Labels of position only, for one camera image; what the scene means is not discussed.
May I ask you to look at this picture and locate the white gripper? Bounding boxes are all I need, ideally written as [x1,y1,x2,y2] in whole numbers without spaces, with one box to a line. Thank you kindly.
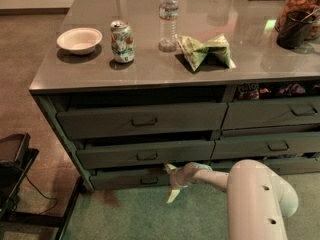
[165,162,212,204]

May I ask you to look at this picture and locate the grey drawer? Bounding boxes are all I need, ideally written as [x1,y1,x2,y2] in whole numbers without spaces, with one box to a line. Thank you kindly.
[222,96,320,130]
[90,166,169,190]
[210,157,320,175]
[77,140,215,169]
[57,102,227,139]
[212,132,320,160]

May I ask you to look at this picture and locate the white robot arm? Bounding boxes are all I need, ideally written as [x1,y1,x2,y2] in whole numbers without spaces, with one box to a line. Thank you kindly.
[165,159,299,240]

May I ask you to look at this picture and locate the snack bags in drawer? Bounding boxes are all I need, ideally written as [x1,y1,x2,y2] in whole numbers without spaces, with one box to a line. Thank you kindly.
[235,81,320,100]

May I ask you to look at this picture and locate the grey counter cabinet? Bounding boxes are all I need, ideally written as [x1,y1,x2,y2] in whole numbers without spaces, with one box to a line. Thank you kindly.
[30,0,320,190]

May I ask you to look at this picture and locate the green chip bag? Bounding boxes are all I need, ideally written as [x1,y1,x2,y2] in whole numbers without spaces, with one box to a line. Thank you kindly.
[176,34,236,71]

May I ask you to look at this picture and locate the clear plastic water bottle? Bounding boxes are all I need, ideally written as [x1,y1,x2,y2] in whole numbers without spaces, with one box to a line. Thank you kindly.
[159,0,179,52]

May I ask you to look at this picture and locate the green soda can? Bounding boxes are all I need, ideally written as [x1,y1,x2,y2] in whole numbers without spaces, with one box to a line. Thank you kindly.
[110,20,134,63]

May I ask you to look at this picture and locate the black metal stand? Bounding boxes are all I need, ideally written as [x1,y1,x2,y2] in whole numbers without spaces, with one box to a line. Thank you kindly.
[0,133,84,240]

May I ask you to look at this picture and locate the white paper bowl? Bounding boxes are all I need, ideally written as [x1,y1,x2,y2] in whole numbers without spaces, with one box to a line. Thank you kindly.
[56,28,102,55]

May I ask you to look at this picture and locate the black mesh cup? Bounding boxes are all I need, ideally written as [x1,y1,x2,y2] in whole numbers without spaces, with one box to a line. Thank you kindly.
[277,10,316,49]

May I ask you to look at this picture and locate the large snack jar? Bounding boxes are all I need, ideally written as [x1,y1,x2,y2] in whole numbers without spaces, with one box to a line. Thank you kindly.
[275,0,320,40]

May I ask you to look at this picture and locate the black cable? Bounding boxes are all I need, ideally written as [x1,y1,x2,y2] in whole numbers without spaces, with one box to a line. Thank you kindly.
[0,160,59,225]

